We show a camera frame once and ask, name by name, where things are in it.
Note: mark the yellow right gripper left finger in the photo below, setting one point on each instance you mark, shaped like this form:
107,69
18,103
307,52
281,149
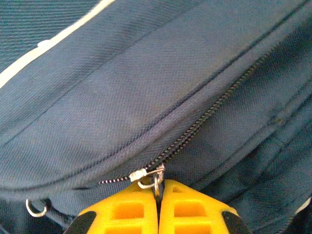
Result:
126,212

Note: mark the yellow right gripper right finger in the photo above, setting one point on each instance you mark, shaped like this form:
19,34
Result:
195,212

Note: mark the navy blue backpack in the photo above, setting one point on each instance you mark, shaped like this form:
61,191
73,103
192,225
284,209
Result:
122,97

